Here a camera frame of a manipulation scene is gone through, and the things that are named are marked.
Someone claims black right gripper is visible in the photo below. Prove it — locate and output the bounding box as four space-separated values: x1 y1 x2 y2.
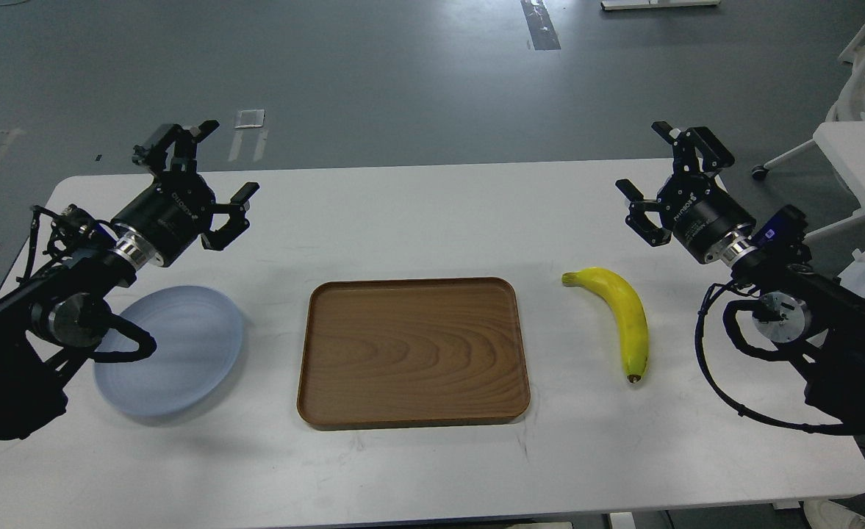
616 121 755 264

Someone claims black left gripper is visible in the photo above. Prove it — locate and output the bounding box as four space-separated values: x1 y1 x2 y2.
112 120 260 267

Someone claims yellow banana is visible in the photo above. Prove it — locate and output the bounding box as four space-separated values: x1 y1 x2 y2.
561 267 650 384

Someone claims light blue plate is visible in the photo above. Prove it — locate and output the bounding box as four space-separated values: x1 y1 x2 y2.
93 286 243 417

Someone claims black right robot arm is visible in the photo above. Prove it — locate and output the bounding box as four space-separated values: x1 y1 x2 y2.
616 121 865 436

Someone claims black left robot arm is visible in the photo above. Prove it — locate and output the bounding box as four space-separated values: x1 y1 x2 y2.
0 120 259 441

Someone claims brown wooden tray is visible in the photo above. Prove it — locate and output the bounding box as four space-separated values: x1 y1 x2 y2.
295 277 531 430

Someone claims white shoe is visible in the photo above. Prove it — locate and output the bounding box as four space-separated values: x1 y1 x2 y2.
802 501 865 528

